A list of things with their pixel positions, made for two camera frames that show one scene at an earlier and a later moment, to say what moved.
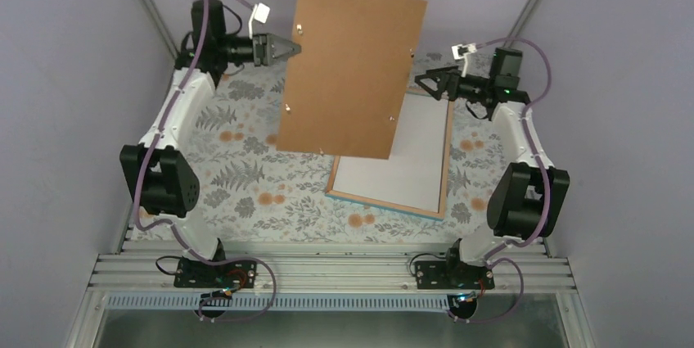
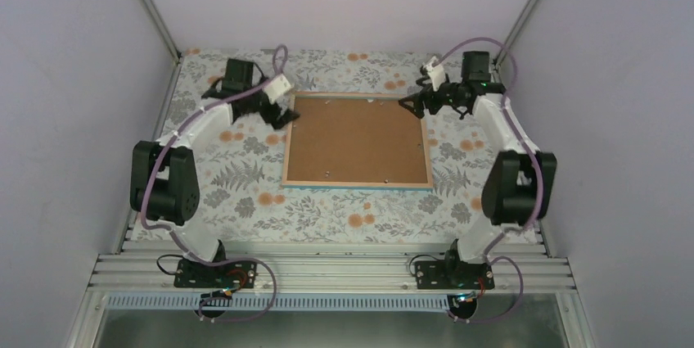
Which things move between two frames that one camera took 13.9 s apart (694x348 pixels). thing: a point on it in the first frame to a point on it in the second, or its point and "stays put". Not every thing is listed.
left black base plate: (198, 273) stays put
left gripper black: (267, 39) to (282, 120)
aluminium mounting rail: (332, 268) stays put
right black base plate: (441, 274) stays put
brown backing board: (345, 87) to (356, 139)
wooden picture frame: (447, 179) to (353, 140)
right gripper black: (448, 75) to (418, 100)
